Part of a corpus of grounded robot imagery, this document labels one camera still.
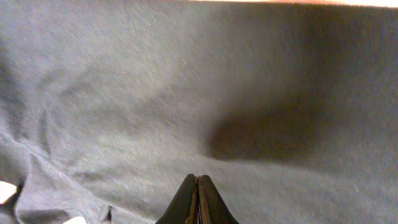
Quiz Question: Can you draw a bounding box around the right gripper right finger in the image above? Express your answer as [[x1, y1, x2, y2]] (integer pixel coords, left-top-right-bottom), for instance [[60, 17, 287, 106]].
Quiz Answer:
[[198, 175, 239, 224]]

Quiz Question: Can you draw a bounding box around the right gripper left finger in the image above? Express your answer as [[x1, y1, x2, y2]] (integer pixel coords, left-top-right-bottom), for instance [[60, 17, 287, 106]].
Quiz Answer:
[[155, 174, 198, 224]]

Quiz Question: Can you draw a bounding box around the black t-shirt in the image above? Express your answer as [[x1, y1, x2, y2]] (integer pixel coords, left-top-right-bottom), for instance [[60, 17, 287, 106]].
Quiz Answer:
[[1, 1, 397, 223]]

